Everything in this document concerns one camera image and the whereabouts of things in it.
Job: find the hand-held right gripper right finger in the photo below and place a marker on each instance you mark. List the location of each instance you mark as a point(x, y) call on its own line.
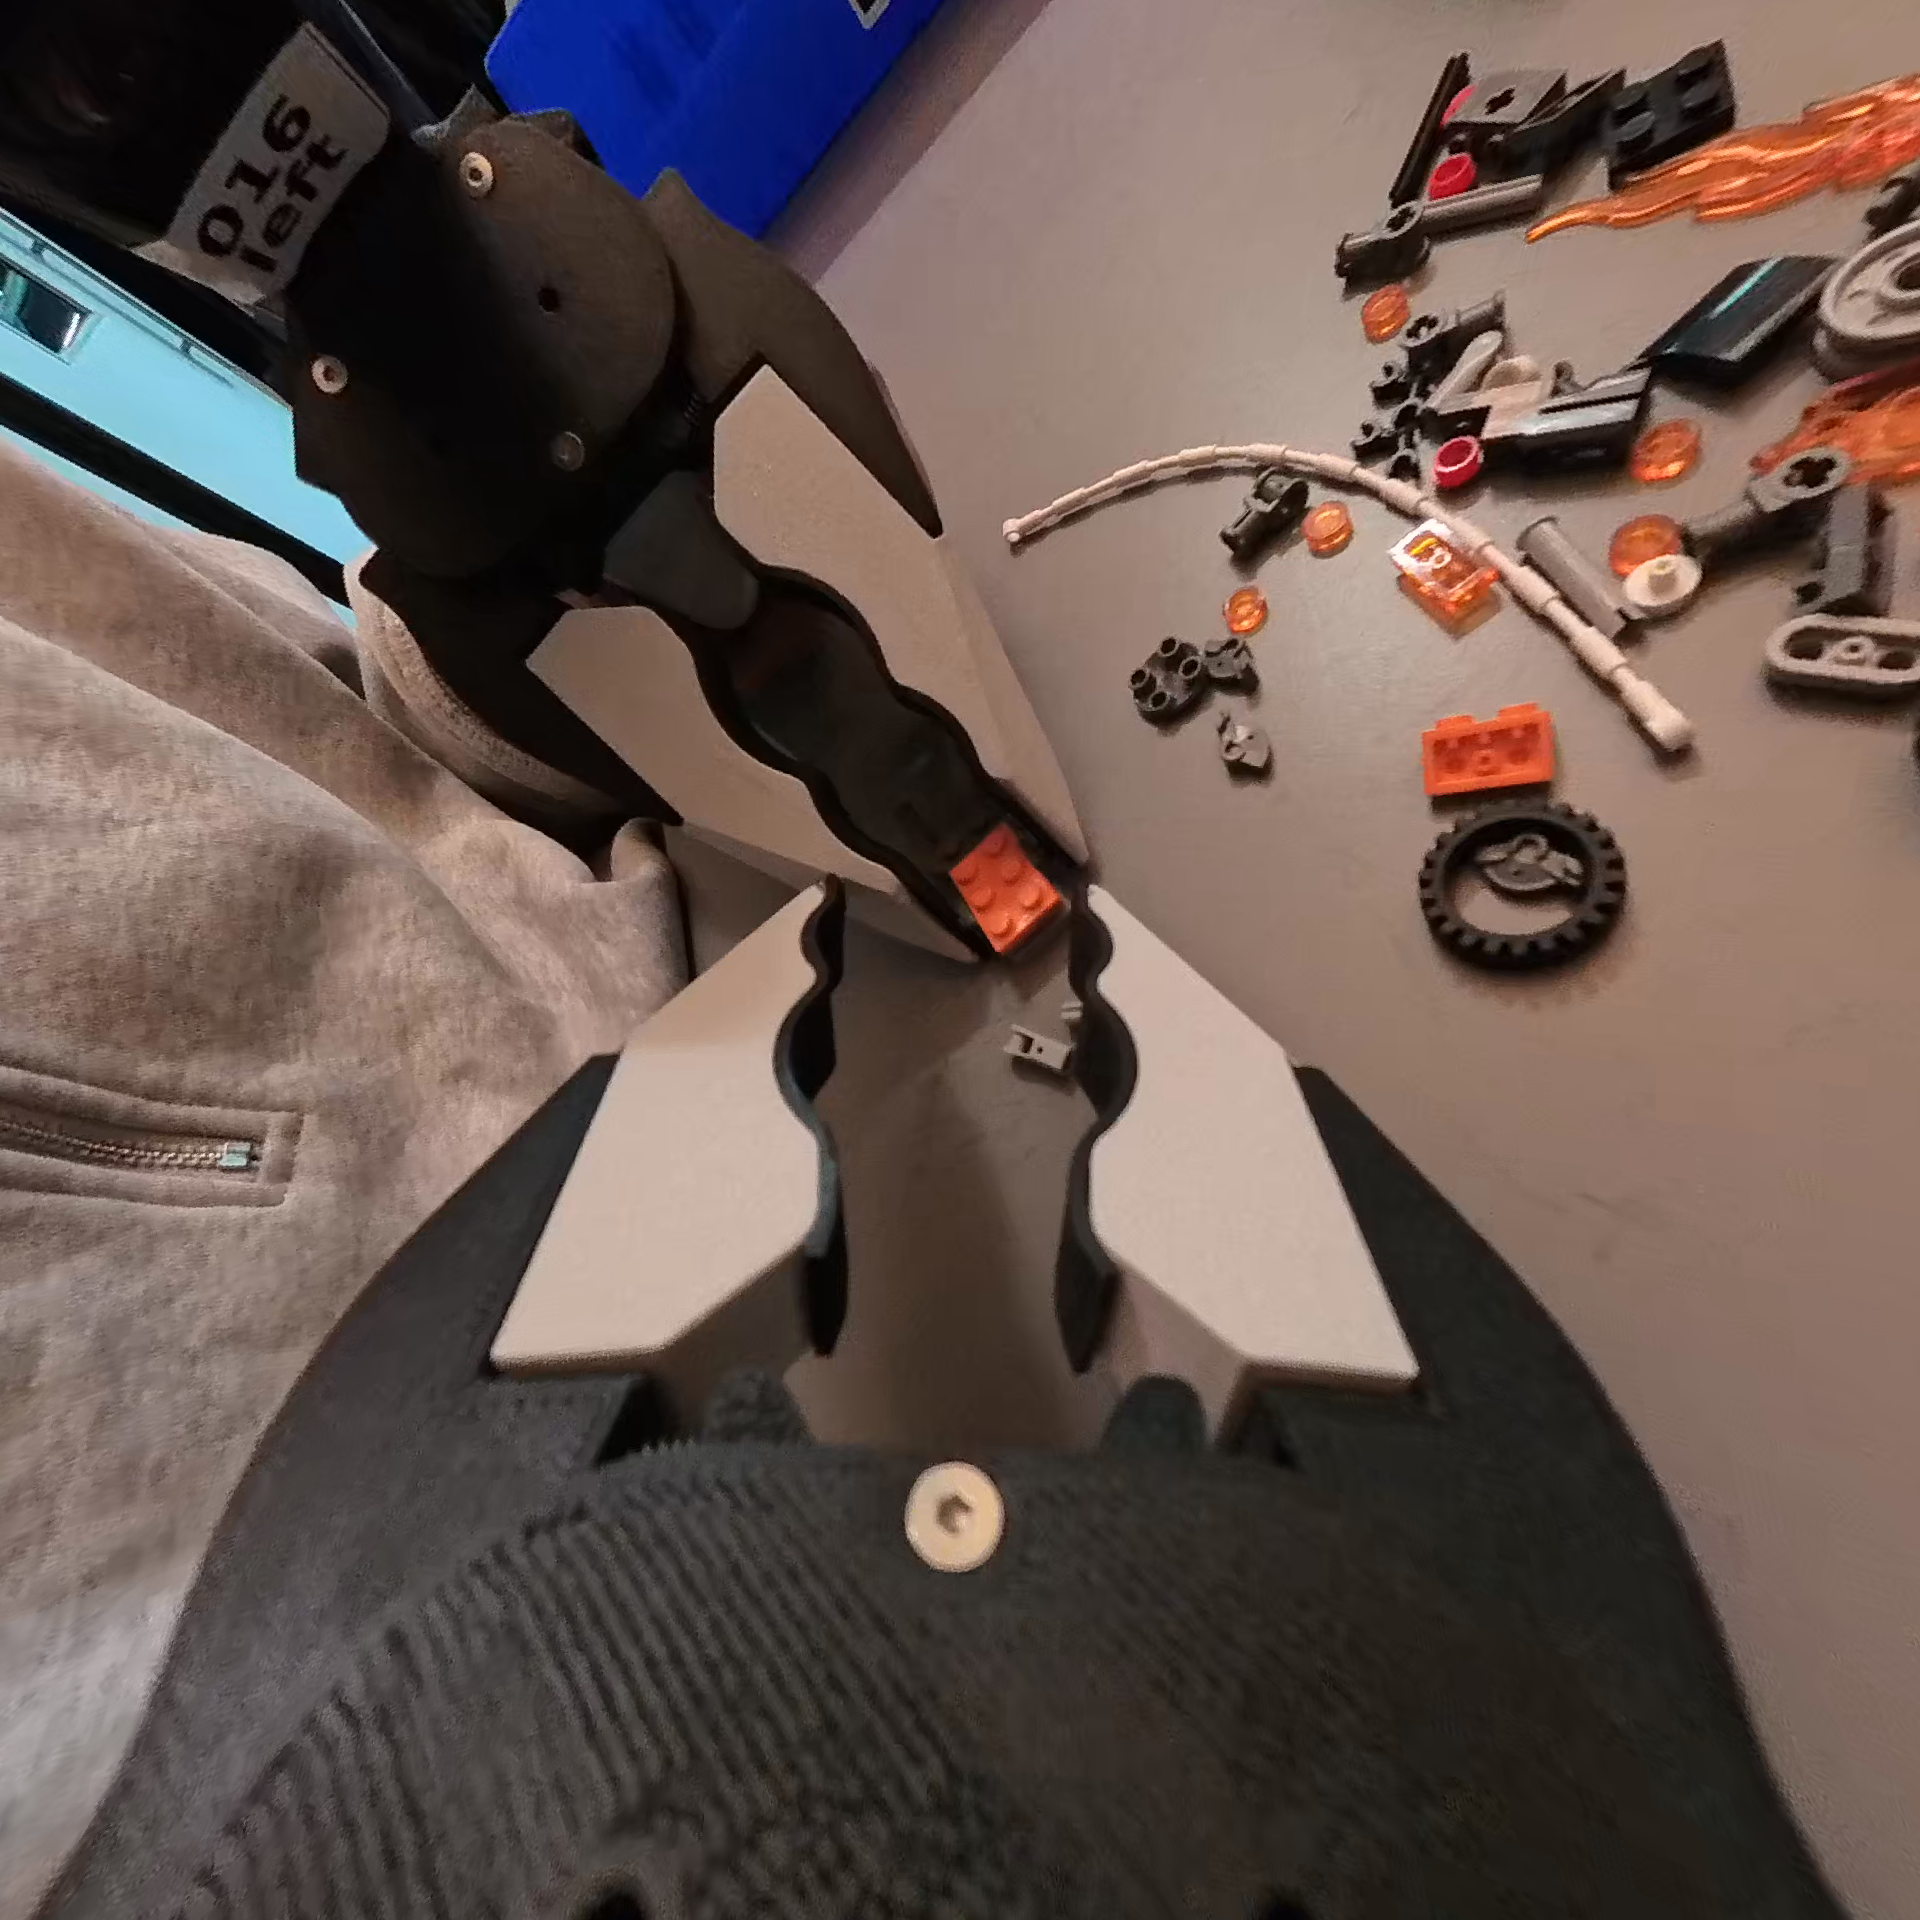
point(1247, 1201)

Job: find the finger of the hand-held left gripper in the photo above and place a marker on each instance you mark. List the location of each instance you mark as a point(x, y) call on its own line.
point(676, 721)
point(872, 554)

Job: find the light blue panel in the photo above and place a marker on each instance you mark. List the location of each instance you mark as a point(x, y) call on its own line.
point(147, 407)

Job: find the small dark grey lego piece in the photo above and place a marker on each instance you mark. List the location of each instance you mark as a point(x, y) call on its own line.
point(1038, 1055)

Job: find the pile of lego parts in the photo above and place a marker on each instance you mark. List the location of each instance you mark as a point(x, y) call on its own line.
point(1488, 750)

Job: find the grey zip jacket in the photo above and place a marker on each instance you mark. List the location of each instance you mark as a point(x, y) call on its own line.
point(227, 1350)

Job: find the orange lego brick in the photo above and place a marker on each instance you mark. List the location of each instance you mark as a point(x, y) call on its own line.
point(999, 900)

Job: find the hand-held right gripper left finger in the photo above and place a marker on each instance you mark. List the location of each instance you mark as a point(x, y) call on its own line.
point(664, 1201)

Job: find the person's left forearm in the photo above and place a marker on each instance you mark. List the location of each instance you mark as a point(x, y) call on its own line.
point(227, 646)

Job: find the blue plastic bin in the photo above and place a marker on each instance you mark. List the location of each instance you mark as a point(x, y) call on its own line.
point(706, 91)

